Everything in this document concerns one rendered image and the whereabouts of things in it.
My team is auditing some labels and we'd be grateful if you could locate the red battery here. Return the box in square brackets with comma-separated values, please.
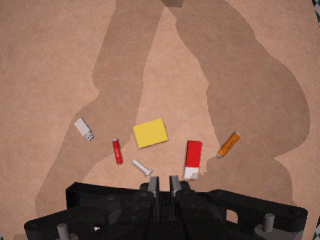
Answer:
[112, 138, 123, 164]

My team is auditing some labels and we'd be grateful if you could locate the yellow flat square pad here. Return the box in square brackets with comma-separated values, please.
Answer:
[133, 118, 168, 148]

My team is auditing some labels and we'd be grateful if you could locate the orange aa battery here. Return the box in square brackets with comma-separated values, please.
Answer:
[218, 131, 241, 157]

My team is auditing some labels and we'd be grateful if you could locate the black three-compartment bin rack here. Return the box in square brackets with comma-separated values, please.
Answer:
[65, 182, 172, 231]

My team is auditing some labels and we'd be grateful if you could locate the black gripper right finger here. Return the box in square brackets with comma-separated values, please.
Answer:
[169, 175, 308, 240]

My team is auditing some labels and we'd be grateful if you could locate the red and white eraser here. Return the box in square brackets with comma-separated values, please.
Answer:
[184, 140, 202, 179]

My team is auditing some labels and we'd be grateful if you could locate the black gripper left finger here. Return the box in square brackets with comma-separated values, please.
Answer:
[24, 176, 160, 240]

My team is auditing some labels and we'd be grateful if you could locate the white usb stick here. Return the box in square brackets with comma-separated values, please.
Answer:
[74, 118, 94, 141]

